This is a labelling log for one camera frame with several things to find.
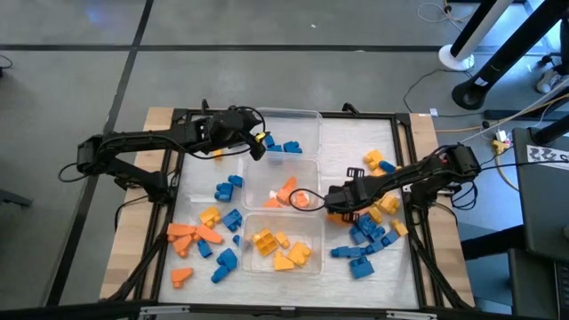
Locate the black front beam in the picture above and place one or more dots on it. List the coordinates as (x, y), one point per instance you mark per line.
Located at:
(89, 311)

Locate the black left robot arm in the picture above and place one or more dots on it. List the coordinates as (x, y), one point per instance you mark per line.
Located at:
(146, 135)

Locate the person's leg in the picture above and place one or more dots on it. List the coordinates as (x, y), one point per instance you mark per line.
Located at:
(563, 53)

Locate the black stand post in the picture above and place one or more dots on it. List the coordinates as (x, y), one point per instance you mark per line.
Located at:
(467, 95)

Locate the black side desk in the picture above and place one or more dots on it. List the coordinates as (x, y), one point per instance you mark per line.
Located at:
(542, 213)

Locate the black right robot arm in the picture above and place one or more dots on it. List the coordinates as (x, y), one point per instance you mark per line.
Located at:
(413, 171)

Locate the black stand leg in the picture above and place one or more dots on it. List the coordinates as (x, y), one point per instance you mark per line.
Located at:
(551, 131)

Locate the white marker sheet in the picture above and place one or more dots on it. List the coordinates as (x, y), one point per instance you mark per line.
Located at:
(547, 155)

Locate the white table mat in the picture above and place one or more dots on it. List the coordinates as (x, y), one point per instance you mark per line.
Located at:
(338, 146)

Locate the white pole with round base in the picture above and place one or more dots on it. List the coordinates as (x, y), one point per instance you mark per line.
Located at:
(453, 58)

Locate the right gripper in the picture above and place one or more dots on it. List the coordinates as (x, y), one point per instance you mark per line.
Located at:
(351, 195)

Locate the clear plastic bin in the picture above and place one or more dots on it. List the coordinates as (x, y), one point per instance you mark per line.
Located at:
(293, 124)
(258, 178)
(311, 226)

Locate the black stand foot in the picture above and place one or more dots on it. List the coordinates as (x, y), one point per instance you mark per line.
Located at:
(15, 198)

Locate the orange toy block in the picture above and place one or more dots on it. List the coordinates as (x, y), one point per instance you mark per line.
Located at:
(181, 229)
(181, 276)
(286, 190)
(209, 234)
(271, 203)
(301, 199)
(182, 245)
(333, 218)

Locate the white charger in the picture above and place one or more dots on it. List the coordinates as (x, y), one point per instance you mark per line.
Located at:
(502, 135)

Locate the yellow toy block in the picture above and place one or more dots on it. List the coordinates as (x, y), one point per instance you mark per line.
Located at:
(282, 240)
(299, 254)
(389, 204)
(399, 227)
(375, 214)
(378, 171)
(218, 154)
(373, 157)
(265, 242)
(283, 262)
(210, 216)

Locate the yellow plug adapter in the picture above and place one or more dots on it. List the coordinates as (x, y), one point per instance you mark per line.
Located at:
(500, 146)

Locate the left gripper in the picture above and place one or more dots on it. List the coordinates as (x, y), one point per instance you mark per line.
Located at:
(231, 129)

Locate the white paper tag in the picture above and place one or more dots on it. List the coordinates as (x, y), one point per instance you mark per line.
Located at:
(434, 112)

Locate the person's shoe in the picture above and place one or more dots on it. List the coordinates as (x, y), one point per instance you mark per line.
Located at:
(549, 82)

